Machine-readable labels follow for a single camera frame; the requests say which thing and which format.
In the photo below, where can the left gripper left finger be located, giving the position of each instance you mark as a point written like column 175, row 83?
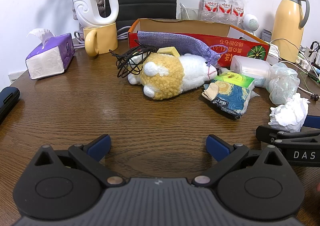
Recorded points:
column 88, row 157

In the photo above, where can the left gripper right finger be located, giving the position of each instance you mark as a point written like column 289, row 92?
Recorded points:
column 228, row 158

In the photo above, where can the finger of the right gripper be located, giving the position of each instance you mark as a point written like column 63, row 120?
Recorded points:
column 312, row 121

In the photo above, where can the white tissue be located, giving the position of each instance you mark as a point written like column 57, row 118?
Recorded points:
column 290, row 117

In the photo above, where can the clear plastic bag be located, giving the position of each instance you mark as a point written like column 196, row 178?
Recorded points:
column 282, row 83

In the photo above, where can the starry night tissue pack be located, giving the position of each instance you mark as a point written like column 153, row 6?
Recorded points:
column 229, row 98

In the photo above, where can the frosted plastic box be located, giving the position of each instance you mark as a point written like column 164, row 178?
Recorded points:
column 252, row 67

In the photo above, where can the yellow white plush toy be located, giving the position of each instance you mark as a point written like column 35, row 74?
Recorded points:
column 164, row 76

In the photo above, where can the purple knit pouch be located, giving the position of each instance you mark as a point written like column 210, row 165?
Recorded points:
column 184, row 45

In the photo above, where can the yellow eraser box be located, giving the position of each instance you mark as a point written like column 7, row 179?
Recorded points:
column 169, row 51

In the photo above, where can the white power strip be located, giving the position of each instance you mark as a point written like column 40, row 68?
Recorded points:
column 308, row 59

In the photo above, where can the dark blue case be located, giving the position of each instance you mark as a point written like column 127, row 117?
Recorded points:
column 9, row 96

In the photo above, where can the purple tissue box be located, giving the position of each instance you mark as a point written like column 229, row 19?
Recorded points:
column 52, row 56

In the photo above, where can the yellow thermos jug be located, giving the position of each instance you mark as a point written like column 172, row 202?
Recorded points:
column 290, row 19

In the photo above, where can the red cardboard box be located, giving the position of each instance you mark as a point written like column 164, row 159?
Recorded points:
column 238, row 41

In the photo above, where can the yellow mug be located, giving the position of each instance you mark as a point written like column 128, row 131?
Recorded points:
column 100, row 40

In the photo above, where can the white robot speaker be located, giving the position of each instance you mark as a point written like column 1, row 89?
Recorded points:
column 250, row 23

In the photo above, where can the right water bottle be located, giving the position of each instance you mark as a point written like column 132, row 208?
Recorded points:
column 237, row 12

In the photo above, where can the water bottle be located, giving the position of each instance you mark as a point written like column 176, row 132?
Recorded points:
column 208, row 10
column 237, row 12
column 224, row 11

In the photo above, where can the glass cup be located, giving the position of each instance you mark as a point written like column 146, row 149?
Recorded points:
column 188, row 13

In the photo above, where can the middle water bottle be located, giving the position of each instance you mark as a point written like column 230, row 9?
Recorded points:
column 224, row 11

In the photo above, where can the left water bottle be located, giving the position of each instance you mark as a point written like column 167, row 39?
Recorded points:
column 208, row 10

